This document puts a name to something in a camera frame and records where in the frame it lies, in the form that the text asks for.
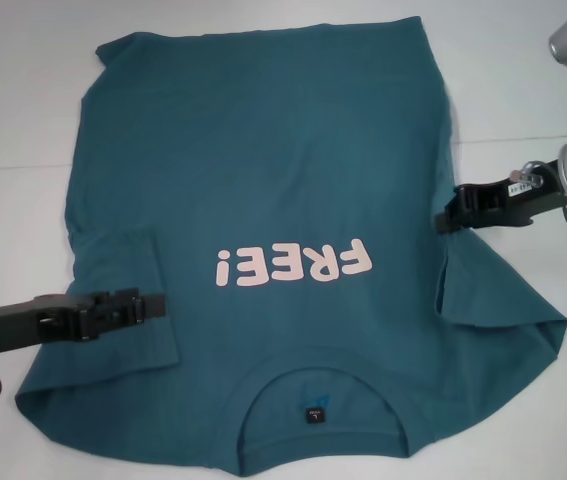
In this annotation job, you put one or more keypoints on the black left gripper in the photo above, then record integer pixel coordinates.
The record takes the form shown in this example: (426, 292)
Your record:
(63, 317)

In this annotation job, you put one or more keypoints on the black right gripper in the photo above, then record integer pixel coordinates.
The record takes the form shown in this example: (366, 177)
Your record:
(493, 205)

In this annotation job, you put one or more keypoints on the teal t-shirt with pink print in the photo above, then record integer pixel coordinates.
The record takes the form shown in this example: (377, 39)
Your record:
(263, 175)

